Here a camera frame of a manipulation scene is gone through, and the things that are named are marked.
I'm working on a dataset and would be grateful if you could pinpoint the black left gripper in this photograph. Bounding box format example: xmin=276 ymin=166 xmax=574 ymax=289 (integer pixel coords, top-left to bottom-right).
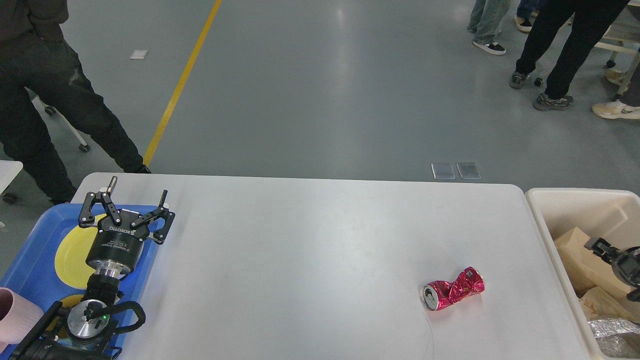
xmin=78 ymin=176 xmax=175 ymax=274

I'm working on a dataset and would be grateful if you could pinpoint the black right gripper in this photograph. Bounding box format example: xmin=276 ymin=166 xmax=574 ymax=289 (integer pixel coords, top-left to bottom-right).
xmin=583 ymin=237 xmax=640 ymax=302

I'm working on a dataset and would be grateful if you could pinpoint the brown paper bag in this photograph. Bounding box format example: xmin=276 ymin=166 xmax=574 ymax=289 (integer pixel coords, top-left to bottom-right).
xmin=554 ymin=227 xmax=639 ymax=322

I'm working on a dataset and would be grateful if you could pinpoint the yellow plate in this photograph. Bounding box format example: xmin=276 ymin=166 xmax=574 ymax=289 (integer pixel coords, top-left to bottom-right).
xmin=54 ymin=214 xmax=131 ymax=290

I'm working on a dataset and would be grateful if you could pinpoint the foil tray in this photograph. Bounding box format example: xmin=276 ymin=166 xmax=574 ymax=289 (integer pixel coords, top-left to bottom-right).
xmin=588 ymin=317 xmax=640 ymax=359

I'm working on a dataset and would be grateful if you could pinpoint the pink ribbed mug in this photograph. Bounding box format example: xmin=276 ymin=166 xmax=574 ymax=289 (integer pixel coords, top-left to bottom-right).
xmin=0 ymin=287 xmax=44 ymax=352

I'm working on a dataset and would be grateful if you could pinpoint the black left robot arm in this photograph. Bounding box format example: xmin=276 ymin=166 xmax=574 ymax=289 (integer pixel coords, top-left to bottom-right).
xmin=1 ymin=177 xmax=176 ymax=360

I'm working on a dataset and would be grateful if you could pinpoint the beige plastic bin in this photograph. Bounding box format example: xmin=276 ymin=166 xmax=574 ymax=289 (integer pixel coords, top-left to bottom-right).
xmin=525 ymin=187 xmax=640 ymax=360

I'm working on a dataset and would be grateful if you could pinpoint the white side table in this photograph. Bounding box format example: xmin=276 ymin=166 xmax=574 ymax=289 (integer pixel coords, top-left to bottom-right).
xmin=0 ymin=160 xmax=23 ymax=204

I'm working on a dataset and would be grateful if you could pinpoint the grey chair at left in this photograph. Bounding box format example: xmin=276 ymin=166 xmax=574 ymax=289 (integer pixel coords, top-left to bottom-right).
xmin=27 ymin=92 xmax=92 ymax=152

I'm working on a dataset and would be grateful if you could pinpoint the person in beige sneakers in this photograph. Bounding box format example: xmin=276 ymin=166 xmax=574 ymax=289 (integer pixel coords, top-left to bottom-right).
xmin=591 ymin=64 xmax=640 ymax=120

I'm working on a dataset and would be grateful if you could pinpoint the floor outlet plate right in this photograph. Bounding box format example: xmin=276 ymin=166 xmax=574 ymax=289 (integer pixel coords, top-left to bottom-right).
xmin=455 ymin=162 xmax=482 ymax=180

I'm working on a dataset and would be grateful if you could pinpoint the floor outlet plate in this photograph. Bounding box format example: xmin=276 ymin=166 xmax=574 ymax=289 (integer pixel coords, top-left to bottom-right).
xmin=455 ymin=162 xmax=482 ymax=180
xmin=430 ymin=162 xmax=457 ymax=181

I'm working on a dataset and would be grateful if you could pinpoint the crushed red can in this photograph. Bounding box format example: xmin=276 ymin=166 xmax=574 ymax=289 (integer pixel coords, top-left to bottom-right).
xmin=420 ymin=266 xmax=485 ymax=312

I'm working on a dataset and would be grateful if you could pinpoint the floor outlet plate left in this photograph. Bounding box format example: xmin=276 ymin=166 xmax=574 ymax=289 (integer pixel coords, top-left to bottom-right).
xmin=430 ymin=162 xmax=457 ymax=181

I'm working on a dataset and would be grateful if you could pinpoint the person in black trousers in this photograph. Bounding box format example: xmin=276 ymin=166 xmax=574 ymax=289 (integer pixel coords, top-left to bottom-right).
xmin=509 ymin=0 xmax=629 ymax=111

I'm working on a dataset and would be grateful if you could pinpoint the person in blue jeans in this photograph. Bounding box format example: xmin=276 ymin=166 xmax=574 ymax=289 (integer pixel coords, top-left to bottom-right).
xmin=467 ymin=0 xmax=511 ymax=56

